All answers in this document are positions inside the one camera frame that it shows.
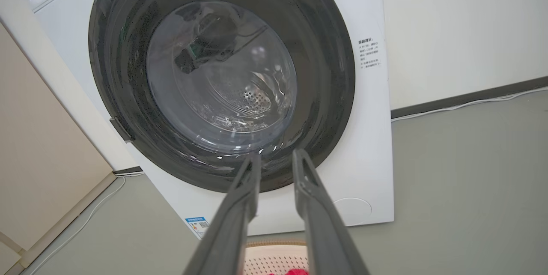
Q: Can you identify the beige flat panel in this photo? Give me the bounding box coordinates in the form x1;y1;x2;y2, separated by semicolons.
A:
0;20;117;275

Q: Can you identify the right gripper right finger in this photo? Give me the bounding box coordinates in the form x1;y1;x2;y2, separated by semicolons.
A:
292;149;371;275

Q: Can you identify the white floor cable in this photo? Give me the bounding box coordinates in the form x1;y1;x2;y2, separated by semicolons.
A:
25;171;145;275
391;87;548;122

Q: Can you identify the blue energy label sticker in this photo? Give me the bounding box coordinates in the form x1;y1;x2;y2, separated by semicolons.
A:
185;216;211;240

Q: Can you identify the black round washer door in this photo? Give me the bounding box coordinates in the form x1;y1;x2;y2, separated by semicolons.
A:
88;0;356;193

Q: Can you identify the black door latch handle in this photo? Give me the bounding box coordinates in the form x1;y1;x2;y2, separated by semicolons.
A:
109;117;133;143

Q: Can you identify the black text warning sticker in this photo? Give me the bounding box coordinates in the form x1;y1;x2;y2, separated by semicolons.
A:
358;37;381;69

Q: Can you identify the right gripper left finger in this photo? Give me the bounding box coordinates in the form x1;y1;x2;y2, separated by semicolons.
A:
183;153;262;275

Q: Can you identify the white front-load washing machine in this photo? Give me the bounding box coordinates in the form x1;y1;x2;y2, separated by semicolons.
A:
21;0;395;241

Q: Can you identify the cream perforated laundry basket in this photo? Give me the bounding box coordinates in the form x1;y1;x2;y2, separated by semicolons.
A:
242;241;310;275

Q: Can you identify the round white filter cover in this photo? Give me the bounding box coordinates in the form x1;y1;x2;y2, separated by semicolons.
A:
332;198;372;226

